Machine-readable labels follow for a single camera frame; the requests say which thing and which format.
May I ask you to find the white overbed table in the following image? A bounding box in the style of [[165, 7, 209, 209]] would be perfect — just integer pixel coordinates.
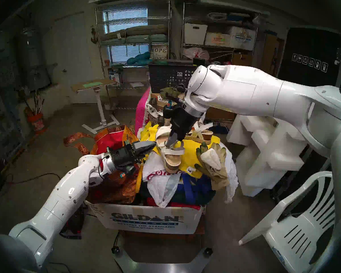
[[70, 78, 121, 135]]

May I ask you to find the white plastic chair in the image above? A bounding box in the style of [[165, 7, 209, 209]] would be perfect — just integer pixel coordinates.
[[239, 171, 341, 273]]

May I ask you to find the pink pillow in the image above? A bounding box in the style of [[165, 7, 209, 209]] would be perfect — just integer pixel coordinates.
[[135, 88, 151, 133]]

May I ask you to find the aluminium step ladder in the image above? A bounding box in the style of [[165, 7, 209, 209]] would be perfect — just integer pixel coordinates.
[[0, 85, 29, 162]]

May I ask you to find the white strap wedge sandal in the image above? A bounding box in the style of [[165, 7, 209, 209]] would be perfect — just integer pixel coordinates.
[[192, 122, 213, 145], [155, 126, 186, 174]]

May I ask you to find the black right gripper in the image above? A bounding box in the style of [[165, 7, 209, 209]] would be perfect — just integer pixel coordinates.
[[163, 104, 204, 148]]

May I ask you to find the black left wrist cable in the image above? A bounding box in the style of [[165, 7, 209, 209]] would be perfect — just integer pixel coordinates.
[[98, 159, 111, 179]]

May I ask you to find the yellow terry towel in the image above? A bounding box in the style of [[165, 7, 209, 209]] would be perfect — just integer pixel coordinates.
[[144, 123, 221, 177]]

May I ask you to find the grey water heater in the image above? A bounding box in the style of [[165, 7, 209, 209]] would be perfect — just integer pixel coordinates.
[[18, 25, 51, 91]]

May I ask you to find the labelled cardboard box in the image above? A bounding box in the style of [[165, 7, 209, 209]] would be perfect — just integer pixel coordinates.
[[205, 32, 231, 47]]

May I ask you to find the large white Gildan carton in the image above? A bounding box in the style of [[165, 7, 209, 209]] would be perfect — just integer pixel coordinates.
[[85, 200, 205, 235]]

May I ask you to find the small white Gildan carton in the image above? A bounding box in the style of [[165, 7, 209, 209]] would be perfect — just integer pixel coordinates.
[[229, 26, 257, 51]]

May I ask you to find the chrome wire shelving rack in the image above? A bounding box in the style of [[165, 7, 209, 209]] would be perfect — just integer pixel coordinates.
[[180, 2, 259, 67], [95, 1, 172, 109]]

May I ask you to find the wooden cross caster dolly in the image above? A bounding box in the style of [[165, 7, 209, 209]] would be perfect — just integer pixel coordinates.
[[150, 89, 188, 125]]

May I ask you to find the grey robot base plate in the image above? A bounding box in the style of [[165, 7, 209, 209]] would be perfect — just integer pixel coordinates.
[[111, 233, 213, 273]]

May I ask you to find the beige green-tipped work glove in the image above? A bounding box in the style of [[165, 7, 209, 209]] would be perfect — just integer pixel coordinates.
[[195, 142, 229, 191]]

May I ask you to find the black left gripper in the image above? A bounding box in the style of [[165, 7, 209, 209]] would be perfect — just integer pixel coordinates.
[[108, 140, 157, 175]]

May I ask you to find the green bench cushion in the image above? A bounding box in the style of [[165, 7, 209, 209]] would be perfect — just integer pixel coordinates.
[[100, 34, 169, 46]]

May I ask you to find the HOPE word sign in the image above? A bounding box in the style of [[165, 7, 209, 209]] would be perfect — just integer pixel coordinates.
[[149, 45, 169, 60]]

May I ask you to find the black mesh basket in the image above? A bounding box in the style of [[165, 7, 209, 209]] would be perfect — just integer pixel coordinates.
[[148, 59, 201, 94]]

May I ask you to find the red orange floral tote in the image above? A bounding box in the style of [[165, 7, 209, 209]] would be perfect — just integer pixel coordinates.
[[64, 125, 144, 204]]

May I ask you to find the thin white plastic sheet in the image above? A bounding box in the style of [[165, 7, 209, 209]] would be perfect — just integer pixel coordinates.
[[223, 150, 239, 203]]

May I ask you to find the beige bench cushion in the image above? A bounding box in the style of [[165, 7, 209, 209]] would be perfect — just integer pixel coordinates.
[[99, 24, 168, 41]]

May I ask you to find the white door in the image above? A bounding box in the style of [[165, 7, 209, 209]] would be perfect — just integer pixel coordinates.
[[53, 12, 95, 104]]

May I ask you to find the black flight case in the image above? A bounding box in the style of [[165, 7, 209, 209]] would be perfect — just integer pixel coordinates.
[[277, 26, 341, 89]]

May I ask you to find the white crumpled cloth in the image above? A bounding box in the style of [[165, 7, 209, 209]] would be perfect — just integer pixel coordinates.
[[200, 149, 223, 170]]

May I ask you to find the window with blinds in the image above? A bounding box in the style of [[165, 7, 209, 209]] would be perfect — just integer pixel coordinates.
[[104, 8, 149, 62]]

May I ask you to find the green knit glove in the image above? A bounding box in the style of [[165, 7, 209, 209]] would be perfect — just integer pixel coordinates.
[[159, 87, 178, 99]]

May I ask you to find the white storage box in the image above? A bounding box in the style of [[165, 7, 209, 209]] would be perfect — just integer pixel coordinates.
[[184, 23, 208, 45]]

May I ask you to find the teal cushion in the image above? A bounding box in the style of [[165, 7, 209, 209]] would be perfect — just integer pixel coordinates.
[[126, 51, 151, 66]]

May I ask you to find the orange plastic bucket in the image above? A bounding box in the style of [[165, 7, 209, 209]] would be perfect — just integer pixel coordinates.
[[28, 112, 46, 133]]

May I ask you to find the white red-logo plastic bag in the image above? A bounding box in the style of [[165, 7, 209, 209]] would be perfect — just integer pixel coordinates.
[[142, 150, 194, 208]]

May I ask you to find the blue fabric bag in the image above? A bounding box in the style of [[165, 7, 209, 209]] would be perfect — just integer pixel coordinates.
[[171, 173, 216, 206]]

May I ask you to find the blue white appliance box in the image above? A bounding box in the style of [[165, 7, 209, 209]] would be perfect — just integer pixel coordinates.
[[107, 66, 125, 86]]

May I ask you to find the floor power cable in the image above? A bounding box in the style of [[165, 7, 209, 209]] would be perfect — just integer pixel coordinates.
[[6, 173, 61, 190]]

